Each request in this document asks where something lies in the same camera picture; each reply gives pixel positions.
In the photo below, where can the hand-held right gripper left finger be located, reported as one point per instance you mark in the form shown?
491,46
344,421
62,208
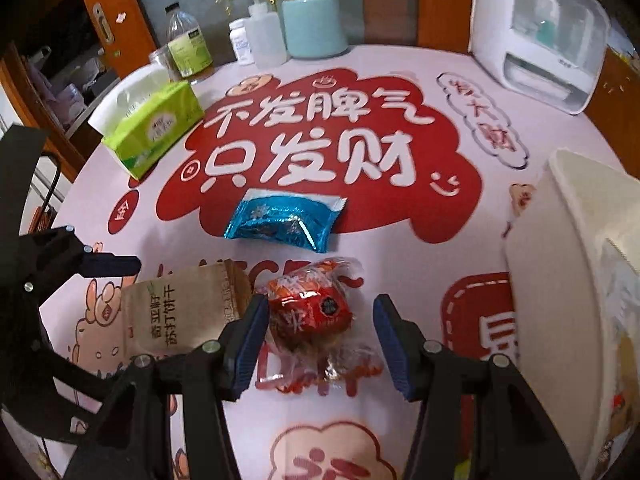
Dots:
250,345

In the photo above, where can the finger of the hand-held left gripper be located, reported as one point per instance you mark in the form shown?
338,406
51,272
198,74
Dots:
100,265
65,365

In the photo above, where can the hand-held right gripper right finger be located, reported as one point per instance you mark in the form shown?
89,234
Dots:
392,350

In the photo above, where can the red nut snack packet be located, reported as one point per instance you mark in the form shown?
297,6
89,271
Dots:
305,315

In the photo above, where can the beige cracker packet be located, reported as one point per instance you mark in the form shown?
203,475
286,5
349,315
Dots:
185,310

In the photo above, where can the white storage bin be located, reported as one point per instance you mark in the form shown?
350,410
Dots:
565,270

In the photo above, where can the red object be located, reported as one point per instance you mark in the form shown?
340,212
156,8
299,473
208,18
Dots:
42,216

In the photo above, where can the blue foil snack packet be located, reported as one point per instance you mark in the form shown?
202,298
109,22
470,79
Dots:
285,220

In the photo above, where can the green tissue pack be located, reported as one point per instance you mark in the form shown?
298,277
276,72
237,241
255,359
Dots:
155,125

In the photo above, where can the small glass jar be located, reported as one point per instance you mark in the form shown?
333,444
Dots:
161,61

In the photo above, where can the wooden cabinet door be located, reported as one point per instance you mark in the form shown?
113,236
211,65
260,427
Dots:
115,20

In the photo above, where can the clear bottle green label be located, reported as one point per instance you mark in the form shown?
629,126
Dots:
190,50

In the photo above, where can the printed pink tablecloth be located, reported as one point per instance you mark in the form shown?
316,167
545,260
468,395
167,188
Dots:
350,110

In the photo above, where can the white pill bottle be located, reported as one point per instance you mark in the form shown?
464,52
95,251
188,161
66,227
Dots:
242,42

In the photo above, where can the white squeeze bottle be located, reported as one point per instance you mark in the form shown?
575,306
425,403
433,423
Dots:
267,35

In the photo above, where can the teal canister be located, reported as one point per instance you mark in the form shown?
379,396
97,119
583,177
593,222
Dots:
315,25

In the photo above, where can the white appliance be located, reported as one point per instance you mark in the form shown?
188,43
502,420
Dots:
540,30

